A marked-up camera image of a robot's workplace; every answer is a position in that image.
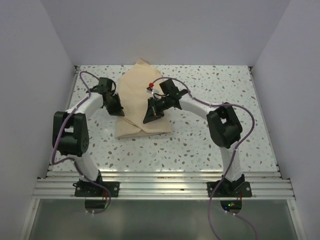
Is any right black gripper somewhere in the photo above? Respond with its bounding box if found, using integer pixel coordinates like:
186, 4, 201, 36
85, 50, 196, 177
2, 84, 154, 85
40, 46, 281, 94
143, 96, 171, 125

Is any beige cloth drape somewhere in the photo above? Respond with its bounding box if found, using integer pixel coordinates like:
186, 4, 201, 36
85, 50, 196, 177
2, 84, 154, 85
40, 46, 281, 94
115, 59, 172, 139

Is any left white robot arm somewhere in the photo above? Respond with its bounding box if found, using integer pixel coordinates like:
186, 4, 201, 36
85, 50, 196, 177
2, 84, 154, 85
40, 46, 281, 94
51, 77, 125, 197

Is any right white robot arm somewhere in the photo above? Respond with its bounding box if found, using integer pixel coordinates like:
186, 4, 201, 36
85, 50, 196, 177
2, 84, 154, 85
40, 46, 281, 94
143, 78, 245, 197

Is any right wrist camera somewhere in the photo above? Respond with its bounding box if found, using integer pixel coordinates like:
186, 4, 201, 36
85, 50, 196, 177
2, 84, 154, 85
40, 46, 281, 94
146, 82, 156, 95

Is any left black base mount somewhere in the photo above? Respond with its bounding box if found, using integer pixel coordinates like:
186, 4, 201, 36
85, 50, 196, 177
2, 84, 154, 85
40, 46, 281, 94
72, 180, 120, 198

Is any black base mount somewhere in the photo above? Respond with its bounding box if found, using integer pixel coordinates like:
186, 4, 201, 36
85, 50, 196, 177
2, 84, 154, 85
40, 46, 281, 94
206, 181, 253, 198
72, 180, 120, 198

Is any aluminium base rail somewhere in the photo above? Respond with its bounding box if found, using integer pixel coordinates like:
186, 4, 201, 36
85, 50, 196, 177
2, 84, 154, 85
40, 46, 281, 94
32, 171, 295, 200

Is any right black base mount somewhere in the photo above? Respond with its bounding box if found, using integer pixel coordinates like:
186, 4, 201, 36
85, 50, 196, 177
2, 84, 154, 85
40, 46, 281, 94
206, 181, 253, 198

